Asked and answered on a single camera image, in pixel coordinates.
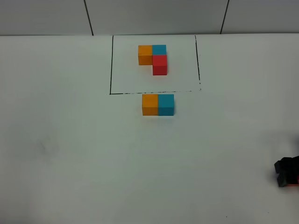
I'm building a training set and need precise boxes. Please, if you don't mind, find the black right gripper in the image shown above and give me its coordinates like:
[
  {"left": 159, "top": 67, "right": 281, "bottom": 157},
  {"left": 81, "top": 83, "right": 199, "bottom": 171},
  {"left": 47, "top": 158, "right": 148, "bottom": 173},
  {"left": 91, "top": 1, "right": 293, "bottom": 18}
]
[{"left": 274, "top": 156, "right": 299, "bottom": 188}]

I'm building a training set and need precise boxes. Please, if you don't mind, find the red template cube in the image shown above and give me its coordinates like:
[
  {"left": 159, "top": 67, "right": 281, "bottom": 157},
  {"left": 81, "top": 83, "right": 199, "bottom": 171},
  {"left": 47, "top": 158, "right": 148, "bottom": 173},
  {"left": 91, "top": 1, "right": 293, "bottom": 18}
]
[{"left": 152, "top": 55, "right": 168, "bottom": 76}]

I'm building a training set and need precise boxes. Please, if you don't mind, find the blue template cube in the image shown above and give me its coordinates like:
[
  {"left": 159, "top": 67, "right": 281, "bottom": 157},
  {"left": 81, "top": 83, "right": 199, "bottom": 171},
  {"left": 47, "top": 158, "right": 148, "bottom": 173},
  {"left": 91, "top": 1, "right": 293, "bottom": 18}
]
[{"left": 152, "top": 45, "right": 167, "bottom": 56}]

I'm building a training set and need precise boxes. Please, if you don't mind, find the orange template cube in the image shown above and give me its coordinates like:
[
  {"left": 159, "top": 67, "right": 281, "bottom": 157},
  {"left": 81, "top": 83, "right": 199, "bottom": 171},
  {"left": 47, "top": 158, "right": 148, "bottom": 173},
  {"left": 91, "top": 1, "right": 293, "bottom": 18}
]
[{"left": 138, "top": 45, "right": 153, "bottom": 65}]

